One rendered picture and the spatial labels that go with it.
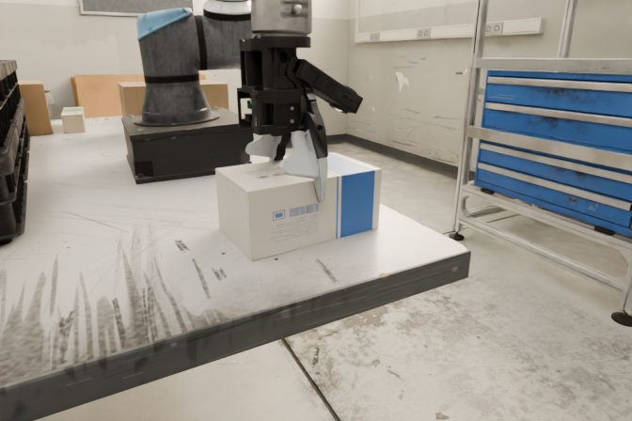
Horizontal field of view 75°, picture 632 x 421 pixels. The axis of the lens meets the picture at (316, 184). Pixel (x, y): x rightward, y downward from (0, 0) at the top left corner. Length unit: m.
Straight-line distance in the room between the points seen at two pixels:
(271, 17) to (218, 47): 0.44
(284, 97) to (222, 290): 0.24
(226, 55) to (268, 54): 0.44
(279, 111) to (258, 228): 0.15
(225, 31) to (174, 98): 0.18
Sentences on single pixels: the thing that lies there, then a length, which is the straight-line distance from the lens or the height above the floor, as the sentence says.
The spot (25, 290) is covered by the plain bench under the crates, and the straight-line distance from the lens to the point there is 0.55.
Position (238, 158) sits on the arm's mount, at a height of 0.73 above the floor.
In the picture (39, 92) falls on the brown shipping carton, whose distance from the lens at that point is 1.57.
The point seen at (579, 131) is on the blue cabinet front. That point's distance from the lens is 1.90.
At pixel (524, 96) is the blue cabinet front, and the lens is 2.02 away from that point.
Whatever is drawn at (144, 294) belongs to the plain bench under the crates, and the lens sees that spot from 0.49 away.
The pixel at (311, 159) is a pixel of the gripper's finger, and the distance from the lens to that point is 0.51.
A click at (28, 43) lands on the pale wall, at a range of 4.01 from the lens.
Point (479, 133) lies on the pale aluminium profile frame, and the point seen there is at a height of 0.59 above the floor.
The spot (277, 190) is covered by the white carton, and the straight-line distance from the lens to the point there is 0.50.
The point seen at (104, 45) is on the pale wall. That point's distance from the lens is 3.99.
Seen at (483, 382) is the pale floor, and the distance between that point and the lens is 1.47.
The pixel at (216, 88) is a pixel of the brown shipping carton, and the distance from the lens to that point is 1.34.
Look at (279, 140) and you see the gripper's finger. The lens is 0.60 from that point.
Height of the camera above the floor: 0.94
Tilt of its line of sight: 17 degrees down
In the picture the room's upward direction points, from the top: straight up
